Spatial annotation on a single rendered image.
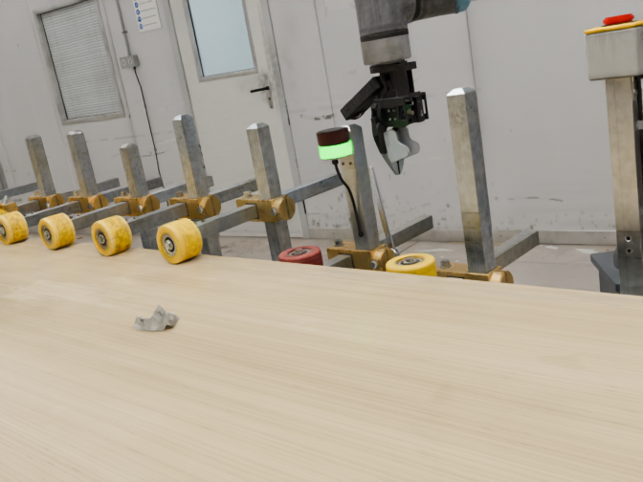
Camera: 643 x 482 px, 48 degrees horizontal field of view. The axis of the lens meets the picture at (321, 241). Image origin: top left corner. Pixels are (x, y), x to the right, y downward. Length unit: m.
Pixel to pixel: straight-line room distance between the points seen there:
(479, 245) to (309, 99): 3.66
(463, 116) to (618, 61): 0.27
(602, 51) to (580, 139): 2.99
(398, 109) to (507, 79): 2.80
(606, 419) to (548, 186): 3.51
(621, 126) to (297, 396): 0.60
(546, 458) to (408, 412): 0.15
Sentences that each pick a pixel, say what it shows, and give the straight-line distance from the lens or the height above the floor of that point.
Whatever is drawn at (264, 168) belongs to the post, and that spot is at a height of 1.04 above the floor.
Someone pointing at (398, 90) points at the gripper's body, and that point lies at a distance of 1.38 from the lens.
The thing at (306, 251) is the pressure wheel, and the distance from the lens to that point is 1.35.
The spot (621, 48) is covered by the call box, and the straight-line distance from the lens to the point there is 1.08.
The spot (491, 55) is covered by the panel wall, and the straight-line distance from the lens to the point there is 4.17.
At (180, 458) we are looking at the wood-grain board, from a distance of 0.75.
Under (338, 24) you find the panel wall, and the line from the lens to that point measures 4.65.
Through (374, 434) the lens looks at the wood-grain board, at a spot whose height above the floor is 0.90.
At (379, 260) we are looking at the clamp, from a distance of 1.39.
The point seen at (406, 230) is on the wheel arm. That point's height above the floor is 0.86.
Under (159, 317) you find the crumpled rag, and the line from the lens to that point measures 1.14.
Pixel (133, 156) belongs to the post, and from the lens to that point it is 1.94.
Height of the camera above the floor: 1.26
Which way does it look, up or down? 15 degrees down
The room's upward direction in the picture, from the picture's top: 10 degrees counter-clockwise
